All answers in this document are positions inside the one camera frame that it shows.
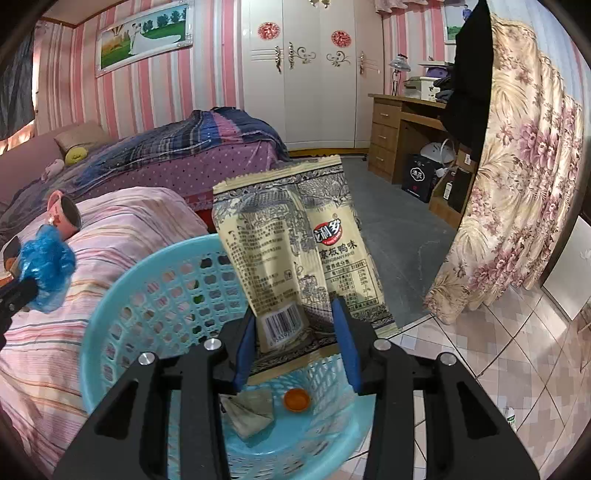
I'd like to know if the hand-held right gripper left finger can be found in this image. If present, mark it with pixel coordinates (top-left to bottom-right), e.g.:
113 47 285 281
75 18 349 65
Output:
54 305 258 480

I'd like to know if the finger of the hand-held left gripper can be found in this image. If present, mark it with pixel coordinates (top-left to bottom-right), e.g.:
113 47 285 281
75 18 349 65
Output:
0 234 22 280
0 278 40 344

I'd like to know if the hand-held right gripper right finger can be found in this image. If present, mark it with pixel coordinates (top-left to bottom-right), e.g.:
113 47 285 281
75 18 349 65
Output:
330 298 541 480

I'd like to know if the blue plastic bag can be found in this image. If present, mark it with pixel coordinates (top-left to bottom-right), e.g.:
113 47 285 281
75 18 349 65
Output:
21 226 77 315

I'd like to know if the light blue plastic basket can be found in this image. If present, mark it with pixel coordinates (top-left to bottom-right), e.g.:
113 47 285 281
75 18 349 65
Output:
79 233 377 480

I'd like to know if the beige printed snack packet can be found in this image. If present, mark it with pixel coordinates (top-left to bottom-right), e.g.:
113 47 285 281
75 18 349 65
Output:
212 155 400 374

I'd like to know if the crumpled grey wrapper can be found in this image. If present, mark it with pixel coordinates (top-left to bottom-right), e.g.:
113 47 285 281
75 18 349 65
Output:
221 388 276 440

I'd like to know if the orange bottle cap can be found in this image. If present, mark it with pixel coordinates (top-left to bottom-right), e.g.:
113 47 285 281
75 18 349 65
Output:
284 388 311 411

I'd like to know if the pink toy handbag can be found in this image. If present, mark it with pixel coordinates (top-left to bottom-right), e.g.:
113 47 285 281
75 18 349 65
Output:
47 190 84 241

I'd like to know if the pink upholstered headboard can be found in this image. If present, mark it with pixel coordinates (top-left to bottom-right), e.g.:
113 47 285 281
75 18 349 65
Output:
0 122 65 204

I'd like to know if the pink striped bed sheet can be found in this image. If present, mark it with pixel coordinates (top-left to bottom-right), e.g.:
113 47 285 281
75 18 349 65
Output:
0 187 211 462

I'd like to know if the tan pillow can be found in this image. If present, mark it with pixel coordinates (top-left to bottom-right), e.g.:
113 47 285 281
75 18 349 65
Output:
54 121 109 155

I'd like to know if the red bed skirt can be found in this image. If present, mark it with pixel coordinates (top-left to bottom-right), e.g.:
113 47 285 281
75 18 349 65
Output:
196 205 218 234

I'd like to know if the dark window curtain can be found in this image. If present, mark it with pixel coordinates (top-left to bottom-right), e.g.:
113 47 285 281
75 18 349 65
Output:
0 28 38 139

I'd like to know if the bed with plaid blanket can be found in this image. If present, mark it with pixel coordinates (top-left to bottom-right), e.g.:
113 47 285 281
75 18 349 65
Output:
0 107 289 232

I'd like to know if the black box with white logo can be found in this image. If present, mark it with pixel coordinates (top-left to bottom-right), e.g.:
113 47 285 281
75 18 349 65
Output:
401 154 446 204

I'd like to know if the purple dotted bed sheet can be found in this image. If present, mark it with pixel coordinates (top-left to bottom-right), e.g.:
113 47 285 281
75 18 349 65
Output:
104 138 289 213

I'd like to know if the wooden desk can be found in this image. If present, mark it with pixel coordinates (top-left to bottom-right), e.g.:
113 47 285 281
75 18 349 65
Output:
368 93 481 230

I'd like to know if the white round appliance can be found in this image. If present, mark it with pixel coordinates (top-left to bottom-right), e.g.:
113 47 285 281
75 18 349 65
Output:
418 138 458 169

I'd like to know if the cardboard box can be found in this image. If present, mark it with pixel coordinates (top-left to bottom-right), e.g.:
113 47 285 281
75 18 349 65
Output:
455 143 481 171

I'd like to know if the floral curtain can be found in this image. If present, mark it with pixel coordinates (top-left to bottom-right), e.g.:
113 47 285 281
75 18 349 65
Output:
424 11 585 312

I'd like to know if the white board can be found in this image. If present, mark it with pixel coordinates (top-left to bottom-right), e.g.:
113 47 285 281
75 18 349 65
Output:
541 215 591 321

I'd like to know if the white wardrobe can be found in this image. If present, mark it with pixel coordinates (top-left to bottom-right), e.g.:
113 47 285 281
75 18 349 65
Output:
241 0 385 149

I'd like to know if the white storage box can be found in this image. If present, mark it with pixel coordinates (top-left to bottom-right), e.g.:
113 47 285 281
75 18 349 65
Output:
405 76 441 101

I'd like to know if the dark clothes pile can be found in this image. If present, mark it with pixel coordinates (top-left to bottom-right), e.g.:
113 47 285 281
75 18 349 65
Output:
431 76 455 104

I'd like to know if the black hanging coat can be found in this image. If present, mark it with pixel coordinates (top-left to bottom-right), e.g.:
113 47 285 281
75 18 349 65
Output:
438 0 494 162

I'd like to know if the desk lamp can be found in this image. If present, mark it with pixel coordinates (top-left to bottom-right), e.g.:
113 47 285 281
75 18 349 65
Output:
388 53 411 96

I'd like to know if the pink curtain valance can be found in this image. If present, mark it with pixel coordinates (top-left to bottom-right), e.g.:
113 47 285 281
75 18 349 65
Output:
375 0 446 14

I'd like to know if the large framed wall picture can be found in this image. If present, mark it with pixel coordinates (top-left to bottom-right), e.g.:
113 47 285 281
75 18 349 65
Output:
95 2 192 78

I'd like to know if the small framed wall photo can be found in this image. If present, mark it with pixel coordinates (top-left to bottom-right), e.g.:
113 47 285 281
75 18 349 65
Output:
444 2 476 44

